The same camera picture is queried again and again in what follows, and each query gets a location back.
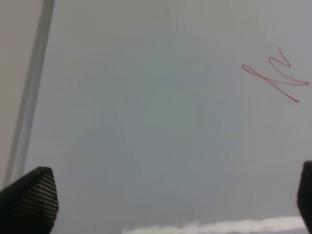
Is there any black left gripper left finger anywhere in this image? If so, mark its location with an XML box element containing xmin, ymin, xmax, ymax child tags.
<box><xmin>0</xmin><ymin>167</ymin><xmax>59</xmax><ymax>234</ymax></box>

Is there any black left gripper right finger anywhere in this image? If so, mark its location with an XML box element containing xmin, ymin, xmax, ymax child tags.
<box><xmin>297</xmin><ymin>160</ymin><xmax>312</xmax><ymax>234</ymax></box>

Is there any red marker scribble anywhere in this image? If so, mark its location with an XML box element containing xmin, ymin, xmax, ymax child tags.
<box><xmin>241</xmin><ymin>47</ymin><xmax>310</xmax><ymax>102</ymax></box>

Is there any white whiteboard with aluminium frame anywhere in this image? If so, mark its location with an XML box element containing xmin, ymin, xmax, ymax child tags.
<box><xmin>5</xmin><ymin>0</ymin><xmax>312</xmax><ymax>234</ymax></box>

